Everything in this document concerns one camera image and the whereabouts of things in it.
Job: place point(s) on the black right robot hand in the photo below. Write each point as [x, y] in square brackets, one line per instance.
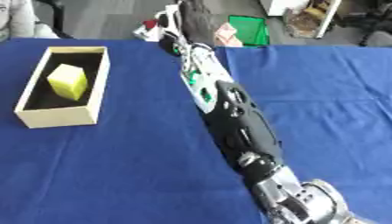
[196, 23]

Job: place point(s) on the silver and black right robot arm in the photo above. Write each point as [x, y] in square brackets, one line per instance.
[240, 122]

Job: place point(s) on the green open box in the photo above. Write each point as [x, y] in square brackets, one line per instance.
[249, 29]

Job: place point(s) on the tan box with black inside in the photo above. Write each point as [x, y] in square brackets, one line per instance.
[56, 116]

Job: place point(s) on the pink toy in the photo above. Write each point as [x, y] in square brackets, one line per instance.
[227, 36]

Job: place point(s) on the red and white object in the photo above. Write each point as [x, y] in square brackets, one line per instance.
[148, 30]

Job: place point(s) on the black chair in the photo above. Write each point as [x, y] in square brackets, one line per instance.
[58, 14]

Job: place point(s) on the yellow block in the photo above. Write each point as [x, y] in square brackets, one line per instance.
[69, 81]

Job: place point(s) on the dark chair base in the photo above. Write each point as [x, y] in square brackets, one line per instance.
[375, 23]

